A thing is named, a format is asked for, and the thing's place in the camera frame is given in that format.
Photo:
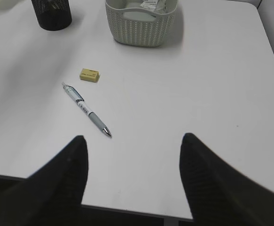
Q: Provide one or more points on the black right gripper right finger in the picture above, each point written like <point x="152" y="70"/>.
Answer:
<point x="218" y="194"/>

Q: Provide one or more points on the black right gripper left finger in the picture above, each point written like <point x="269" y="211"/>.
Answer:
<point x="51" y="196"/>

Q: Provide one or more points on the blue grip pen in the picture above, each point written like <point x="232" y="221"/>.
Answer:
<point x="78" y="99"/>

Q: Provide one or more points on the yellow eraser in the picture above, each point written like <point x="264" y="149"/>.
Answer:
<point x="89" y="75"/>

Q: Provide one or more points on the white waste paper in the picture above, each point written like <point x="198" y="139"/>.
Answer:
<point x="154" y="5"/>

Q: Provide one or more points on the black mesh pen holder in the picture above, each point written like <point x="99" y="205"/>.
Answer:
<point x="52" y="15"/>

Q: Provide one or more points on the green plastic woven basket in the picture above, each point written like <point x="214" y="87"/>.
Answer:
<point x="130" y="24"/>

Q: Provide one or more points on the green wavy glass plate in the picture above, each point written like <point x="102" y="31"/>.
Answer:
<point x="6" y="5"/>

